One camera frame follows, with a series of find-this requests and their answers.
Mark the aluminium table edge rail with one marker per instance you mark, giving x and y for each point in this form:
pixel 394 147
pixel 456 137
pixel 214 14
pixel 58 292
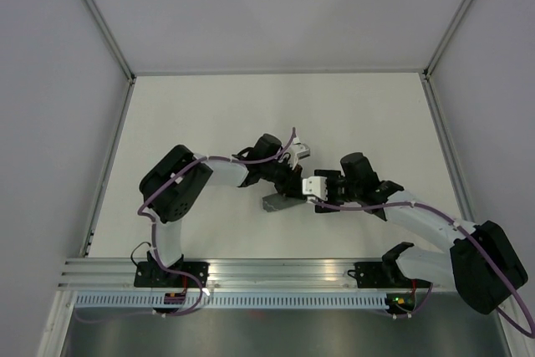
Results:
pixel 457 179
pixel 104 175

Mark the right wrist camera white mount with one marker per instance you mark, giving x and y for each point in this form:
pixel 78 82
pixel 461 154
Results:
pixel 314 188

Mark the grey cloth napkin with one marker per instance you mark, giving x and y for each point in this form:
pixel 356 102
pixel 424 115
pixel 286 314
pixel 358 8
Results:
pixel 277 202

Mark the right aluminium table edge rail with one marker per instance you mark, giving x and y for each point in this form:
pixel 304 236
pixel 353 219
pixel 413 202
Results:
pixel 457 179

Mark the right aluminium frame post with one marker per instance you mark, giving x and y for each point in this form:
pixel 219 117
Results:
pixel 457 19

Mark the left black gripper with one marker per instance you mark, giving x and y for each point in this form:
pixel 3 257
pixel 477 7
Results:
pixel 292 185

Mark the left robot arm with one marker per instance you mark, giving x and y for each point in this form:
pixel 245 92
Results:
pixel 172 186

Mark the white slotted cable duct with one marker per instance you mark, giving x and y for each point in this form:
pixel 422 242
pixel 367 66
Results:
pixel 229 300

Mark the left aluminium frame post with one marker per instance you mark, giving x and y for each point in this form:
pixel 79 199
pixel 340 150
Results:
pixel 109 39

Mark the aluminium mounting rail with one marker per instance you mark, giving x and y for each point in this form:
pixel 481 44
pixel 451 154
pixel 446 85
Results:
pixel 109 274

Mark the left aluminium table edge rail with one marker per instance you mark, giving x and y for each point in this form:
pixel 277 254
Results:
pixel 104 175

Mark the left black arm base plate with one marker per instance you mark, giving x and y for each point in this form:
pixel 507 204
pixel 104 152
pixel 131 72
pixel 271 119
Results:
pixel 149 275

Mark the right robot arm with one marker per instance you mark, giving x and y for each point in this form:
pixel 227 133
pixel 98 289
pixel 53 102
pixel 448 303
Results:
pixel 477 260

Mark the aluminium frame post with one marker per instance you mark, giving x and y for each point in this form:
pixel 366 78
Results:
pixel 109 39
pixel 457 19

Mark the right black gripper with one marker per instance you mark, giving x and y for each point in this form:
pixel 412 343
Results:
pixel 329 206

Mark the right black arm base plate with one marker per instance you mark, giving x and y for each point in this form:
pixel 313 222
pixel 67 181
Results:
pixel 379 275

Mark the back aluminium frame bar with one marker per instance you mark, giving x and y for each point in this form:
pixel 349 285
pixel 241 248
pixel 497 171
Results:
pixel 280 71

